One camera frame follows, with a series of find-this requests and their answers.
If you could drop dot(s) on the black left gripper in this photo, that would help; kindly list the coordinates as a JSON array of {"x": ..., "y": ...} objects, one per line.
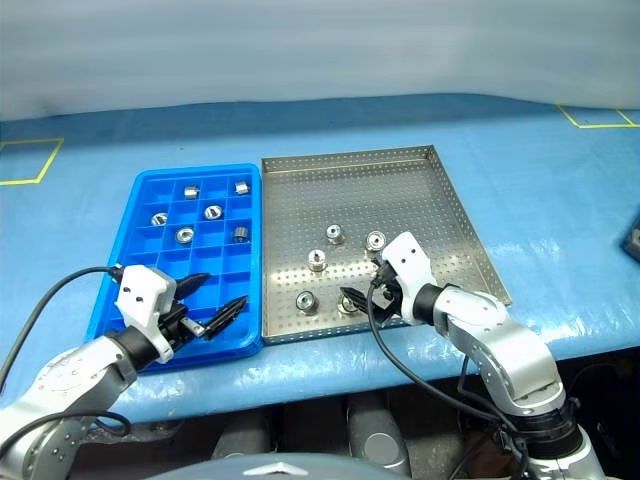
[{"x": 175, "y": 325}]

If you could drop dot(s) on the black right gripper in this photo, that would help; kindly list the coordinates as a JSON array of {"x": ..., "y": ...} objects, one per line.
[{"x": 387, "y": 300}]

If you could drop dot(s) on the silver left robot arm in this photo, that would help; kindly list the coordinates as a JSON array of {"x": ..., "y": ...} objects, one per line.
[{"x": 75, "y": 370}]

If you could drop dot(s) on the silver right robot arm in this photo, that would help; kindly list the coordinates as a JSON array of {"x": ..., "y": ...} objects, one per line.
[{"x": 500, "y": 340}]

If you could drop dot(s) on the blue compartment tray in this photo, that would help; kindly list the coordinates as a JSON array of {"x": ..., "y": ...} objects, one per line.
[{"x": 145, "y": 250}]

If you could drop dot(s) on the dark object edge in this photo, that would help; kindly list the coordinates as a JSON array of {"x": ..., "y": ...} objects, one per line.
[{"x": 634, "y": 240}]

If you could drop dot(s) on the perforated metal tray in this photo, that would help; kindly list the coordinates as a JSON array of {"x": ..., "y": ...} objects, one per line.
[{"x": 350, "y": 200}]

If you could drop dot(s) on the dark grey rounded cylinder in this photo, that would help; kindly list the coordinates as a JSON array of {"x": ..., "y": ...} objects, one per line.
[
  {"x": 377, "y": 435},
  {"x": 240, "y": 440}
]

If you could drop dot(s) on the grey robot torso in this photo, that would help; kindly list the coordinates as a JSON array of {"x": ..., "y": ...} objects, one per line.
[{"x": 280, "y": 470}]

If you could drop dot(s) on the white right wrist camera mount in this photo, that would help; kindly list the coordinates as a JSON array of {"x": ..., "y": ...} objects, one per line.
[{"x": 407, "y": 260}]

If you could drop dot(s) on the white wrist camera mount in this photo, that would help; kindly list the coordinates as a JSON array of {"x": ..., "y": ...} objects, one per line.
[
  {"x": 407, "y": 260},
  {"x": 140, "y": 290}
]

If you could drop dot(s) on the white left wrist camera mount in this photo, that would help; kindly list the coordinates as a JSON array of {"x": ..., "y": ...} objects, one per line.
[{"x": 140, "y": 290}]

